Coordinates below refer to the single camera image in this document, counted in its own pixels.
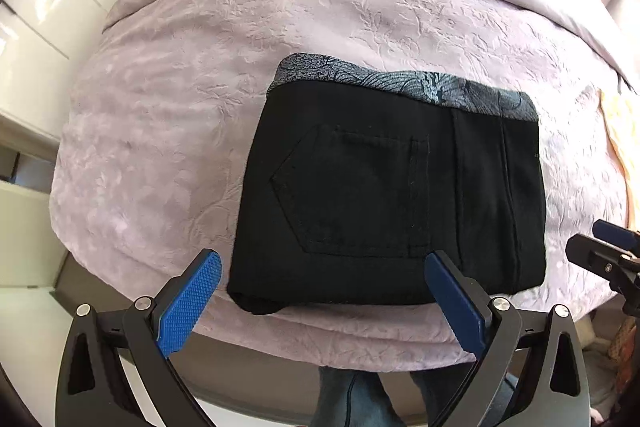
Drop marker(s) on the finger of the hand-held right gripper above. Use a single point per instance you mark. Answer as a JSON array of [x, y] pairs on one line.
[[617, 233], [600, 257]]

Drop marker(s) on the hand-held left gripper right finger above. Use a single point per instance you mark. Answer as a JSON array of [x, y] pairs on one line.
[[457, 307]]

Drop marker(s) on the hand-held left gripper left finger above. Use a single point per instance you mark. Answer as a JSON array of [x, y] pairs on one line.
[[187, 302]]

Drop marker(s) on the black pants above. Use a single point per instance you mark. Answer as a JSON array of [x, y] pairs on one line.
[[375, 187]]

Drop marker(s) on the colourful patterned cloth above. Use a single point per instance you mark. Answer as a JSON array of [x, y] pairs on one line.
[[624, 347]]

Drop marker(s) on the yellow cloth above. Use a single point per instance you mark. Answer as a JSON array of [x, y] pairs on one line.
[[617, 132]]

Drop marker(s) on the person's legs in jeans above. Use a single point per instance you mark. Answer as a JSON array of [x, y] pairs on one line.
[[360, 399]]

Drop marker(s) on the lavender embossed blanket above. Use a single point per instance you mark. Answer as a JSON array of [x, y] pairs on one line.
[[165, 132]]

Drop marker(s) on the white side cabinet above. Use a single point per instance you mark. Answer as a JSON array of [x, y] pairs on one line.
[[25, 232]]

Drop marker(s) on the white wardrobe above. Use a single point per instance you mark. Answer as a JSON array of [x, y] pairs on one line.
[[45, 7]]

